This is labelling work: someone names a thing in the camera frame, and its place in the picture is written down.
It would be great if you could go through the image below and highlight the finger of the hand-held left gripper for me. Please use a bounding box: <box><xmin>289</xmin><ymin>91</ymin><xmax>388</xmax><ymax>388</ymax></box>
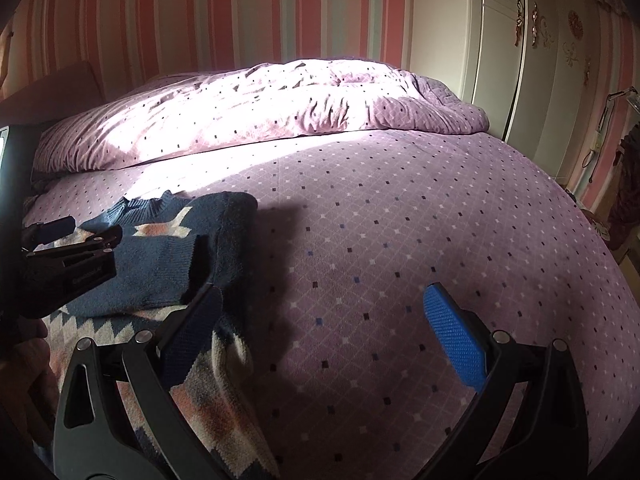
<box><xmin>22</xmin><ymin>215</ymin><xmax>77</xmax><ymax>252</ymax></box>
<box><xmin>55</xmin><ymin>224</ymin><xmax>125</xmax><ymax>262</ymax></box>

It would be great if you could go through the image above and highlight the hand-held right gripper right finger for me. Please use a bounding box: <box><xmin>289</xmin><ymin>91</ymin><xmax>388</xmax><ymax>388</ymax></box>
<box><xmin>422</xmin><ymin>282</ymin><xmax>591</xmax><ymax>480</ymax></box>

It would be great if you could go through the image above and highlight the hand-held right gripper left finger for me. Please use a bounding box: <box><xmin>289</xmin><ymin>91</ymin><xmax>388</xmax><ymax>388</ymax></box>
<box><xmin>52</xmin><ymin>284</ymin><xmax>237</xmax><ymax>480</ymax></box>

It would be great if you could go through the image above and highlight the blue patterned knitted sweater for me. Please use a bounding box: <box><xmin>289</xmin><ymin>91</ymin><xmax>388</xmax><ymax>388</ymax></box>
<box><xmin>22</xmin><ymin>189</ymin><xmax>282</xmax><ymax>480</ymax></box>

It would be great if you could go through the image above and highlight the person's left forearm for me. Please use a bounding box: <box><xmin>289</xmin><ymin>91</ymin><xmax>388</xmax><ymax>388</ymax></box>
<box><xmin>0</xmin><ymin>317</ymin><xmax>68</xmax><ymax>461</ymax></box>

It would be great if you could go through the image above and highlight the purple dotted bed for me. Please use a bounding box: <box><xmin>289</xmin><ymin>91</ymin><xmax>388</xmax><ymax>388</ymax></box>
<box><xmin>20</xmin><ymin>127</ymin><xmax>637</xmax><ymax>480</ymax></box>

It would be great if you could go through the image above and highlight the pale wooden headboard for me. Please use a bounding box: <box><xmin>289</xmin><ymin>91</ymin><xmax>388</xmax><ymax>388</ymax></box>
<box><xmin>0</xmin><ymin>59</ymin><xmax>107</xmax><ymax>128</ymax></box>

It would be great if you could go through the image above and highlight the purple dotted duvet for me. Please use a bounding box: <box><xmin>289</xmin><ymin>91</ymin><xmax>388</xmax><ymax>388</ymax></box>
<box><xmin>32</xmin><ymin>58</ymin><xmax>492</xmax><ymax>177</ymax></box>

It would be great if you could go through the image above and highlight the dark red cloth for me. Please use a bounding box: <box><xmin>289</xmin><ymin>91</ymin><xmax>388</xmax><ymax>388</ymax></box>
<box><xmin>602</xmin><ymin>125</ymin><xmax>640</xmax><ymax>253</ymax></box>

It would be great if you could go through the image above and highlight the white desk lamp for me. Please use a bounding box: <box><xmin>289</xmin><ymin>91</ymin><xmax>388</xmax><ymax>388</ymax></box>
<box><xmin>585</xmin><ymin>87</ymin><xmax>639</xmax><ymax>186</ymax></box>

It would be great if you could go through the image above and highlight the white ornamented wardrobe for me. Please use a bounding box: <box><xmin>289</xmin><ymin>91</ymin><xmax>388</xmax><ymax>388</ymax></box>
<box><xmin>409</xmin><ymin>0</ymin><xmax>603</xmax><ymax>203</ymax></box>

